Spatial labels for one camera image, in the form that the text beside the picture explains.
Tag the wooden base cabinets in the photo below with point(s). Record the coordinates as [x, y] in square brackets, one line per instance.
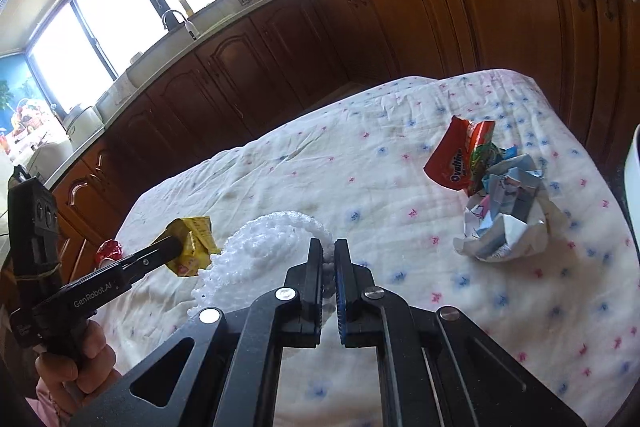
[500, 7]

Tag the person's left hand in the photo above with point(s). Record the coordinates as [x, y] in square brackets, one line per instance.
[95, 357]

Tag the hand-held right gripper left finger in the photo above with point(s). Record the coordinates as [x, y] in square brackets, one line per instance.
[312, 272]

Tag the kitchen window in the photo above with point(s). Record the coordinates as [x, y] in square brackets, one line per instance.
[125, 22]

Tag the chrome kitchen faucet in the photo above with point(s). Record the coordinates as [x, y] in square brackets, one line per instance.
[189, 29]

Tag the yellow dish soap bottle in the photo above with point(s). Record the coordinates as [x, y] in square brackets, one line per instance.
[185, 6]

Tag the blue printed wall poster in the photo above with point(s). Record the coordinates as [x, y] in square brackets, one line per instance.
[20, 107]

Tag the white container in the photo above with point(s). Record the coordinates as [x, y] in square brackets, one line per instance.
[82, 124]
[50, 162]

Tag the white floral tablecloth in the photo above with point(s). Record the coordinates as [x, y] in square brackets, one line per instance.
[375, 167]

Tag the crushed yellow drink carton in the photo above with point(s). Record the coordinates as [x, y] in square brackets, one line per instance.
[195, 242]

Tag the crumpled printed paper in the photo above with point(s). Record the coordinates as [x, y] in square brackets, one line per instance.
[505, 212]

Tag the colourful crumpled wrapper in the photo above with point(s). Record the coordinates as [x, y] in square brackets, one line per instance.
[487, 159]

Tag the orange snack packet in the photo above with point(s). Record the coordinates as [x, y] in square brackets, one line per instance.
[452, 157]

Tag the crushed red drink can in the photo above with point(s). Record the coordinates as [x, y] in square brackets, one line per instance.
[109, 252]

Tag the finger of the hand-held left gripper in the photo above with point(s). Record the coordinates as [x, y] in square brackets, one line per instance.
[155, 254]

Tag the white-rimmed trash bin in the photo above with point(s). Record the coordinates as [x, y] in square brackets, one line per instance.
[634, 167]

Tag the white foam fruit net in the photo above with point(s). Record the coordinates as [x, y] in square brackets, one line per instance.
[260, 252]

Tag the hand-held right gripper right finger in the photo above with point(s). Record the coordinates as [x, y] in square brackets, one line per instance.
[341, 279]

